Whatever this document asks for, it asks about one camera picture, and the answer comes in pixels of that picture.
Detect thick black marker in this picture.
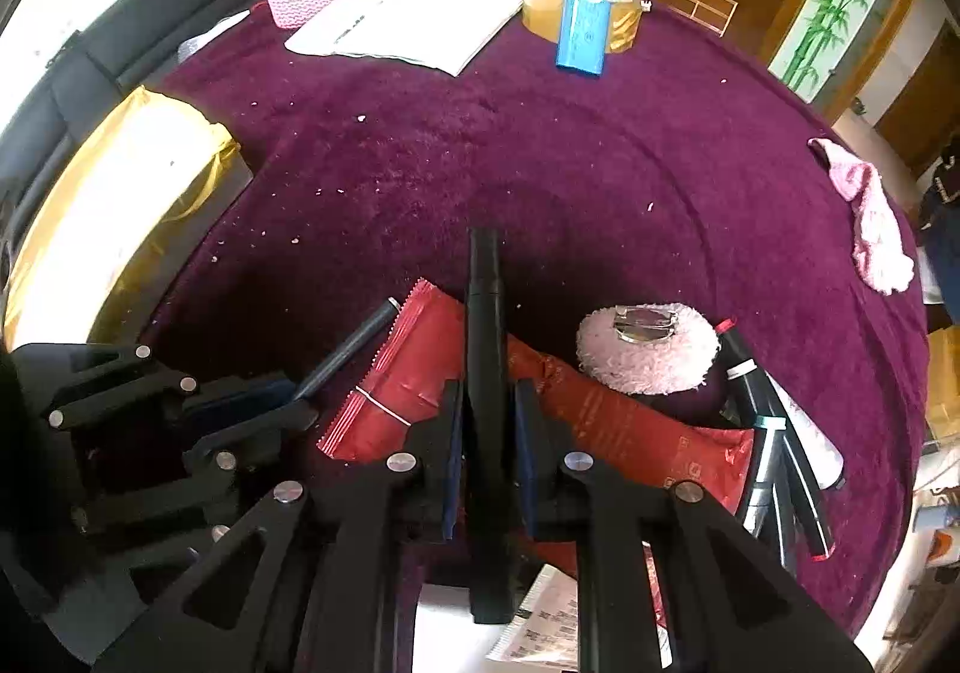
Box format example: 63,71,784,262
466,227,520,626

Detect plain white squeeze tube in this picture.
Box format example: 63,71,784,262
765,380,846,492

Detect white folded cloth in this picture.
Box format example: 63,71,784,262
284,0,527,78

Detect white tube with barcode print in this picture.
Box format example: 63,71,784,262
486,563,670,673

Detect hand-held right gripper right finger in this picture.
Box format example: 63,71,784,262
514,379,877,673

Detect purple velvet tablecloth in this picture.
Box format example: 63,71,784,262
146,0,932,644

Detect black strips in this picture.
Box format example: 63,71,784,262
292,298,401,404

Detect gold box tray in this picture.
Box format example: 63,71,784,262
3,85,242,353

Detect red snack packet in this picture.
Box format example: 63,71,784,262
318,278,755,633

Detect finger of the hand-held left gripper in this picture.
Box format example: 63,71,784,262
45,345,298,431
75,400,320,569

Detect brown tape roll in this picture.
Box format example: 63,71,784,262
522,0,645,54

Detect black pen with teal tip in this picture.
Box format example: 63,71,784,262
739,416,787,539

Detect white paper sheet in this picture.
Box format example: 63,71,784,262
411,581,492,673

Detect blue battery pack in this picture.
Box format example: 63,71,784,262
555,0,654,78

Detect bamboo wall painting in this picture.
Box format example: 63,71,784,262
768,0,902,105

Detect pink fluffy puff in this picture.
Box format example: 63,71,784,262
575,302,725,396

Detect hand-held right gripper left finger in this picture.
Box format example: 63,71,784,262
94,379,466,673

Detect black sofa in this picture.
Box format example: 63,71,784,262
0,0,265,284

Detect pink cloth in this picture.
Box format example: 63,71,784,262
808,137,918,297

